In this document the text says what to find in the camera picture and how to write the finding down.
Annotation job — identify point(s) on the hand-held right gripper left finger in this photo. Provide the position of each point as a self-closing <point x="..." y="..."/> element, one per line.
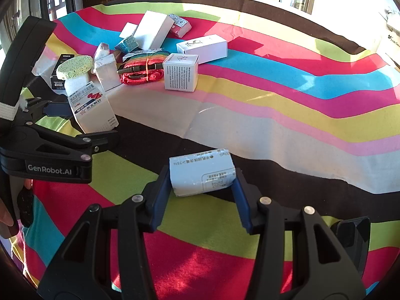
<point x="161" y="200"/>

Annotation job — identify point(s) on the small white box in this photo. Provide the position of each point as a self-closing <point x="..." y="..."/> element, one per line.
<point x="128" y="30"/>

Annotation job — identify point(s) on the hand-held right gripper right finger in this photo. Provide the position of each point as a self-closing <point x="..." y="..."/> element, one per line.
<point x="242" y="200"/>

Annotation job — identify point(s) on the teal and white box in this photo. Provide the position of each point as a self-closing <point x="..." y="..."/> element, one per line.
<point x="126" y="43"/>

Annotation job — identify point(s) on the white foam block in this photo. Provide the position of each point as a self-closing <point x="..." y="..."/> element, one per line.
<point x="75" y="86"/>

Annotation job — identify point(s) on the multicoloured striped cloth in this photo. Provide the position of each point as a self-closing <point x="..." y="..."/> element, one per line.
<point x="281" y="100"/>

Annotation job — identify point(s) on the pink and white box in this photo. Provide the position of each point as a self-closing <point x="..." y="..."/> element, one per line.
<point x="181" y="26"/>

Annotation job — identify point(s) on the round green sponge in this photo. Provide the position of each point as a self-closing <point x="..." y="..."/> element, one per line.
<point x="75" y="67"/>

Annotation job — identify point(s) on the white box with black logo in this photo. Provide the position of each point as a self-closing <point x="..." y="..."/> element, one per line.
<point x="203" y="48"/>

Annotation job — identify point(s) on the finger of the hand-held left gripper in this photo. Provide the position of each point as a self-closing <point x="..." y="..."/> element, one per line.
<point x="57" y="109"/>
<point x="100" y="140"/>

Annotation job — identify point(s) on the white box with grey print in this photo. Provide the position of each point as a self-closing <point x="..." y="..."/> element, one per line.
<point x="200" y="172"/>

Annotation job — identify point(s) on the white printed bag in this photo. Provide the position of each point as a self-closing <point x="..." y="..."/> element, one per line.
<point x="392" y="37"/>

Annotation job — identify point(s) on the white carton with red print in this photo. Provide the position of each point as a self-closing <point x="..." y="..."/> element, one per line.
<point x="93" y="112"/>

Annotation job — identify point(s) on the person's left hand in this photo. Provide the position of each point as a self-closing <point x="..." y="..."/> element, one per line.
<point x="5" y="217"/>

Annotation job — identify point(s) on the white cube box with text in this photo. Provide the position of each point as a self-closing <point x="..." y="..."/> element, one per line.
<point x="181" y="73"/>

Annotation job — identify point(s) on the large white box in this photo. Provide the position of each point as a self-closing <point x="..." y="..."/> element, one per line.
<point x="153" y="31"/>

